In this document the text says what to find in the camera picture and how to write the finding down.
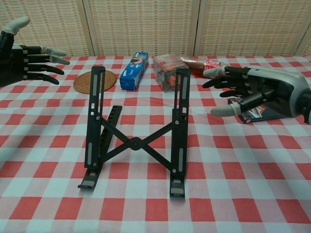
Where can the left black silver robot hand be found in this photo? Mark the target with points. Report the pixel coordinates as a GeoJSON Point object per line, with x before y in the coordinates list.
{"type": "Point", "coordinates": [14, 63]}

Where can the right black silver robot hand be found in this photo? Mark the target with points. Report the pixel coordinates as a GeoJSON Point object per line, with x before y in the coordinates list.
{"type": "Point", "coordinates": [274, 82]}

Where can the black folding stand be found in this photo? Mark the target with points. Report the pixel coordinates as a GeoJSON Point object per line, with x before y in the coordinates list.
{"type": "Point", "coordinates": [135, 143]}

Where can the dark snack packet red print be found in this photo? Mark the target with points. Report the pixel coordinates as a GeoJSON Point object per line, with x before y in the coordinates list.
{"type": "Point", "coordinates": [262, 113]}

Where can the round brown rattan coaster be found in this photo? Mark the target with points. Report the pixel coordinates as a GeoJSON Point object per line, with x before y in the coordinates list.
{"type": "Point", "coordinates": [82, 83]}

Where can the cola bottle with red label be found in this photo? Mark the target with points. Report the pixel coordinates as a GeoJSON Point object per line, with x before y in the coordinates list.
{"type": "Point", "coordinates": [196, 63]}

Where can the clear plastic box red contents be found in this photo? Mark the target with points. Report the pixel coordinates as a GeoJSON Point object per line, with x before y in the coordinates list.
{"type": "Point", "coordinates": [165, 70]}

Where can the red white checkered tablecloth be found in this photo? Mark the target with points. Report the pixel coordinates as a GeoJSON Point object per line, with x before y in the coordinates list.
{"type": "Point", "coordinates": [243, 194]}

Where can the blue Oreo cookie box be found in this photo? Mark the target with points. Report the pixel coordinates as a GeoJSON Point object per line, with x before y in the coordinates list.
{"type": "Point", "coordinates": [132, 75]}

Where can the bamboo folding screen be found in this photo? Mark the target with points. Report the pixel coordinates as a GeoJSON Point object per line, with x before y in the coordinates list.
{"type": "Point", "coordinates": [145, 24]}

